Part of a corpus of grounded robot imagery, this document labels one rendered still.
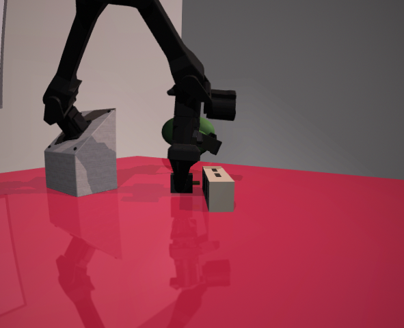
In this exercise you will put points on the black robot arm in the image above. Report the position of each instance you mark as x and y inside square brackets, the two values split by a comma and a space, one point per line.
[191, 86]

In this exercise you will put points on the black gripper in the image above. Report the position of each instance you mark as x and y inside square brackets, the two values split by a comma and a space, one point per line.
[181, 154]

